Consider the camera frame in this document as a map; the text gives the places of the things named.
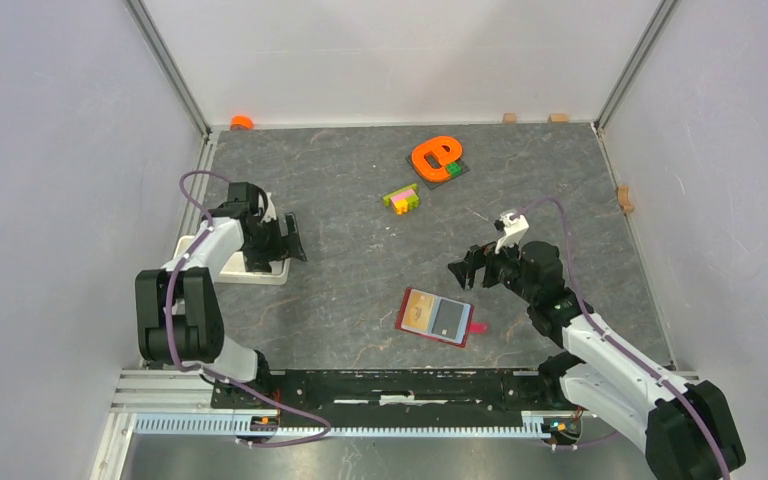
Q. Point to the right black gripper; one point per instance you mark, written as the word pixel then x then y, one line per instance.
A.
pixel 464 270

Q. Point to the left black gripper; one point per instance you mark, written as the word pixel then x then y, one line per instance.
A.
pixel 286 247

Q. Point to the red card holder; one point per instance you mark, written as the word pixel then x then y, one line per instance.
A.
pixel 473 327

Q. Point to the yellow credit card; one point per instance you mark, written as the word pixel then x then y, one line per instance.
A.
pixel 416 314

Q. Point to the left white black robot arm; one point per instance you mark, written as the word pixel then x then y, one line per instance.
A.
pixel 179 319

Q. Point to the white plastic tray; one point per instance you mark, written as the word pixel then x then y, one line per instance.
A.
pixel 225 264

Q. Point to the colourful toy brick stack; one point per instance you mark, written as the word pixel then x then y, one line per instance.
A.
pixel 403 200

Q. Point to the orange e-shaped block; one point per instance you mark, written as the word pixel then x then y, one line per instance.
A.
pixel 437 160

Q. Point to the green toy brick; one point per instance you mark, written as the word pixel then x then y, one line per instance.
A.
pixel 454 169

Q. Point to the orange round cap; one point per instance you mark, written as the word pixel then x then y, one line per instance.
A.
pixel 241 122

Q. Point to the curved wooden piece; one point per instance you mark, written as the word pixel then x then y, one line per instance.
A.
pixel 624 199

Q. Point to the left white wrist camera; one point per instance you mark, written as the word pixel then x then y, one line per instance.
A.
pixel 263 209

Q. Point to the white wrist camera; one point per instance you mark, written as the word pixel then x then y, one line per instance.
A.
pixel 512 225
pixel 263 209

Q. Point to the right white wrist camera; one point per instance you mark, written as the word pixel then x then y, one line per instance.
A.
pixel 512 225

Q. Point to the dark square base plate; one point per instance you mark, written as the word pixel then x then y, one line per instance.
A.
pixel 434 175

